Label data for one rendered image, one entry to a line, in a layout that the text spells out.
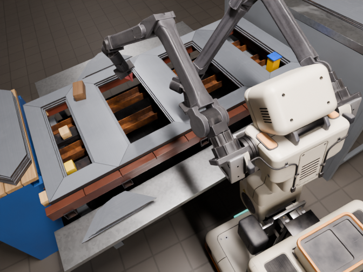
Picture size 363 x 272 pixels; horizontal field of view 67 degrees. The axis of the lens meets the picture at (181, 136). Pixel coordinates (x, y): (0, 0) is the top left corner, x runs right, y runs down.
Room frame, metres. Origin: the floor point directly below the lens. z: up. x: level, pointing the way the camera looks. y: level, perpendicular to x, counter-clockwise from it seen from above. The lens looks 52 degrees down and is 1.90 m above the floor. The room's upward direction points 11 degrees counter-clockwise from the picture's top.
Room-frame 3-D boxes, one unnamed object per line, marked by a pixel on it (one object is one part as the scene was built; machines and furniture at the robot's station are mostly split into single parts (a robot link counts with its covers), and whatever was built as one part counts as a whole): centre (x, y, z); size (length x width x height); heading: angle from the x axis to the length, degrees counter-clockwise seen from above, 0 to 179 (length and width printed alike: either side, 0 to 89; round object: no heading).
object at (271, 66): (1.25, -0.61, 0.78); 0.05 x 0.05 x 0.19; 21
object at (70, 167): (0.80, 0.58, 0.79); 0.06 x 0.05 x 0.04; 21
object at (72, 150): (1.21, 0.03, 0.70); 1.66 x 0.08 x 0.05; 111
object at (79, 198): (0.86, -0.11, 0.80); 1.62 x 0.04 x 0.06; 111
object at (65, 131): (1.05, 0.63, 0.79); 0.06 x 0.05 x 0.04; 21
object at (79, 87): (1.29, 0.54, 0.87); 0.12 x 0.06 x 0.05; 7
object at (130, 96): (1.41, 0.11, 0.70); 1.66 x 0.08 x 0.05; 111
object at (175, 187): (0.68, 0.04, 0.66); 1.30 x 0.20 x 0.03; 111
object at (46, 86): (1.72, 0.33, 0.73); 1.20 x 0.26 x 0.03; 111
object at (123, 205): (0.58, 0.38, 0.70); 0.39 x 0.12 x 0.04; 111
